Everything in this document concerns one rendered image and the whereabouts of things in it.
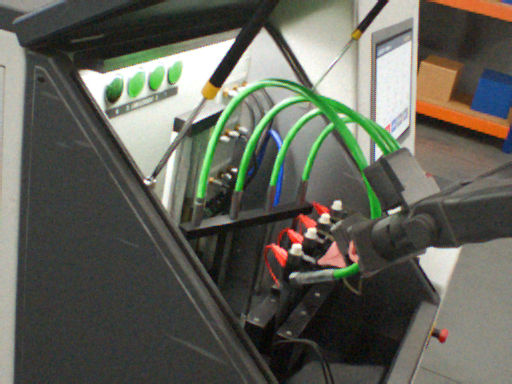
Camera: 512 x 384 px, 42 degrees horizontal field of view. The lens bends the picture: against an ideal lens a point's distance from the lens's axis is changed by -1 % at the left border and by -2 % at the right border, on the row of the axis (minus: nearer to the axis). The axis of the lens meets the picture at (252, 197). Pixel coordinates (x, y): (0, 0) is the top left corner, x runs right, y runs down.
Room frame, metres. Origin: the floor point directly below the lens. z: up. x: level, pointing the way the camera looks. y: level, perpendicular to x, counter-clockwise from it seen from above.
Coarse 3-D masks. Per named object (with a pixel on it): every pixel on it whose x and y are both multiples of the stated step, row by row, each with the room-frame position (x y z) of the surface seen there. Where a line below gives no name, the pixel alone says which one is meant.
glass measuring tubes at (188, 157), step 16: (208, 112) 1.22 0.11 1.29; (176, 128) 1.15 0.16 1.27; (192, 128) 1.15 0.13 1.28; (208, 128) 1.21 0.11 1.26; (192, 144) 1.19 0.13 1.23; (208, 144) 1.26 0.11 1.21; (176, 160) 1.16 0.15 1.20; (192, 160) 1.19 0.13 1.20; (176, 176) 1.17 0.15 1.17; (192, 176) 1.19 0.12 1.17; (176, 192) 1.16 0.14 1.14; (192, 192) 1.21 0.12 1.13; (176, 208) 1.16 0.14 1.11; (192, 208) 1.22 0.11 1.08; (176, 224) 1.16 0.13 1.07
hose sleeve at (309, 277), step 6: (324, 270) 0.92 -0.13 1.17; (330, 270) 0.91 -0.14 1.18; (300, 276) 0.94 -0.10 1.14; (306, 276) 0.93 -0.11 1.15; (312, 276) 0.92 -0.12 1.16; (318, 276) 0.92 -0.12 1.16; (324, 276) 0.91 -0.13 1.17; (330, 276) 0.90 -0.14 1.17; (300, 282) 0.94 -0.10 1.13; (306, 282) 0.93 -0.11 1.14; (312, 282) 0.93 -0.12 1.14; (318, 282) 0.92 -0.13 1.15
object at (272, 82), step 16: (272, 80) 1.04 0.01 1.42; (288, 80) 1.02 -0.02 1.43; (240, 96) 1.08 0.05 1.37; (304, 96) 0.99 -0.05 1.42; (224, 112) 1.10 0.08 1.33; (336, 128) 0.94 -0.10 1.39; (352, 144) 0.92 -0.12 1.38; (208, 160) 1.12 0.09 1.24; (208, 176) 1.12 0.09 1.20; (368, 192) 0.89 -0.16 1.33; (336, 272) 0.90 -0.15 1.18; (352, 272) 0.88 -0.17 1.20
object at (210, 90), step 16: (272, 0) 0.75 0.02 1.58; (256, 16) 0.75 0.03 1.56; (240, 32) 0.76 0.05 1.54; (256, 32) 0.76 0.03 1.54; (240, 48) 0.76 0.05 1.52; (224, 64) 0.76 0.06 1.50; (208, 80) 0.77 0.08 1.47; (224, 80) 0.77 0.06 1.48; (208, 96) 0.77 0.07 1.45; (192, 112) 0.79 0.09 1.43; (176, 144) 0.79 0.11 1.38; (160, 160) 0.80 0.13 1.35
